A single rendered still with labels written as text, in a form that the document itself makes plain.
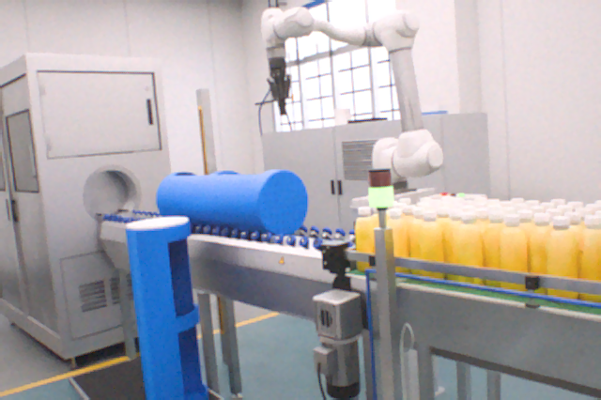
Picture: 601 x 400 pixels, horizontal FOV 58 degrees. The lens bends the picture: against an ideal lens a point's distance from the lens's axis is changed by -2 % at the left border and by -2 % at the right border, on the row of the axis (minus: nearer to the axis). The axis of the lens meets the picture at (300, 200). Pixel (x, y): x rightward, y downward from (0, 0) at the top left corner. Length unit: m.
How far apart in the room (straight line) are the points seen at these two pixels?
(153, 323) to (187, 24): 5.59
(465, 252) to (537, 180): 3.23
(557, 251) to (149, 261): 1.64
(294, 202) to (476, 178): 1.90
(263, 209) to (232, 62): 5.70
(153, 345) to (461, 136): 2.39
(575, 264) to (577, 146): 3.16
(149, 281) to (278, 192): 0.68
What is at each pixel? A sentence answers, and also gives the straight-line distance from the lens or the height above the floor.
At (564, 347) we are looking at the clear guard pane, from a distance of 1.41.
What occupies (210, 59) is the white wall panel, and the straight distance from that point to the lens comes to 7.67.
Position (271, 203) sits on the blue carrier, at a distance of 2.26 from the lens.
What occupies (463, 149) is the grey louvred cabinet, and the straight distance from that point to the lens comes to 3.85.
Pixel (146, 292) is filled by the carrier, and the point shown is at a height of 0.75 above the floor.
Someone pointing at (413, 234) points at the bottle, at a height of 1.04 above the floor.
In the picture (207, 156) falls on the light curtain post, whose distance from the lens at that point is 3.30.
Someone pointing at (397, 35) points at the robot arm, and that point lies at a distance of 2.56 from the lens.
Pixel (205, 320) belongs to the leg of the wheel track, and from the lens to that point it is 2.86.
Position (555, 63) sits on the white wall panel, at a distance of 4.68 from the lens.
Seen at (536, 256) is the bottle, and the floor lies 1.00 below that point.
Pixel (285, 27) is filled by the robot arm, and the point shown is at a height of 1.80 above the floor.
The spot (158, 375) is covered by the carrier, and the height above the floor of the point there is 0.37.
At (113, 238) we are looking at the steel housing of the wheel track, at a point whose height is 0.85.
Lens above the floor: 1.35
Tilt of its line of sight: 6 degrees down
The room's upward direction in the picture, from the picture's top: 5 degrees counter-clockwise
